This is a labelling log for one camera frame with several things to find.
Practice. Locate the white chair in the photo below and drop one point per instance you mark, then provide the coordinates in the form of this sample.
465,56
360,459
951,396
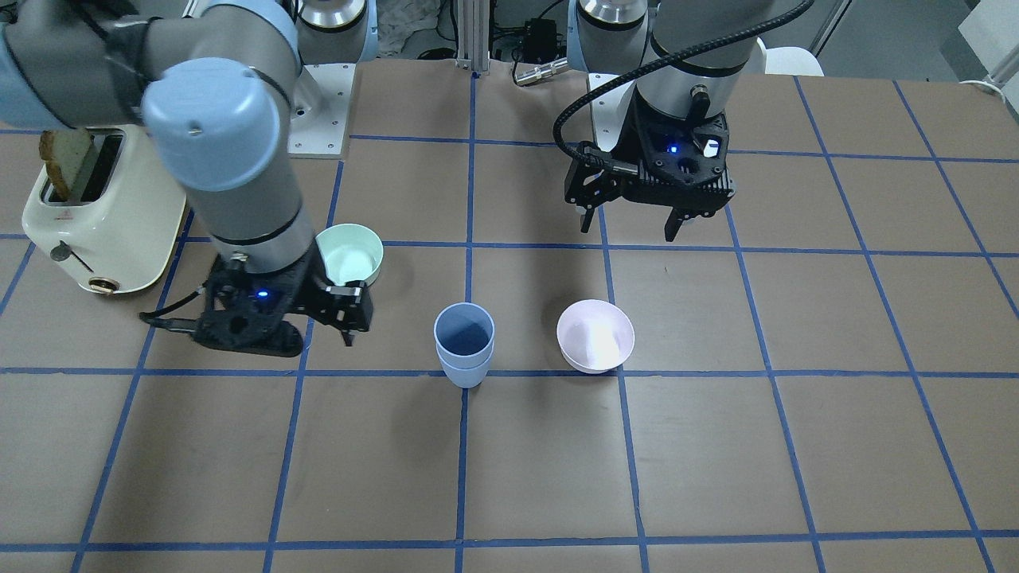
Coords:
786,61

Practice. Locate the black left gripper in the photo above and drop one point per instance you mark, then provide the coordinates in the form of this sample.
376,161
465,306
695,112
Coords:
634,131

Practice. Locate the pink plastic bowl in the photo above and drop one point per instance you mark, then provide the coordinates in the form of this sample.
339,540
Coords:
594,336

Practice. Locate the toast slice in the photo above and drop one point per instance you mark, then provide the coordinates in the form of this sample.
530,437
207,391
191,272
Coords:
63,154

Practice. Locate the cream toaster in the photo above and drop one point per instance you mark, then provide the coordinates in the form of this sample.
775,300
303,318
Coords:
116,233

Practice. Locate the green plastic bowl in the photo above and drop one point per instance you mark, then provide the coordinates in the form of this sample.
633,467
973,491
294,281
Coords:
351,253

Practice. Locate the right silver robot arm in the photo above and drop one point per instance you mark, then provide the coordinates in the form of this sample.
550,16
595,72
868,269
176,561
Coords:
214,93

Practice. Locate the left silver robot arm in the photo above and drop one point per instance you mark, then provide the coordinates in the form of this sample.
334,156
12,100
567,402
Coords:
676,63

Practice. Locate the light blue plastic cup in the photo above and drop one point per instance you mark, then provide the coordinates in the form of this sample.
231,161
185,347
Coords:
464,377

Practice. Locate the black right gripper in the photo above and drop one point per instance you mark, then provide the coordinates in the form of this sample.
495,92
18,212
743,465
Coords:
312,284

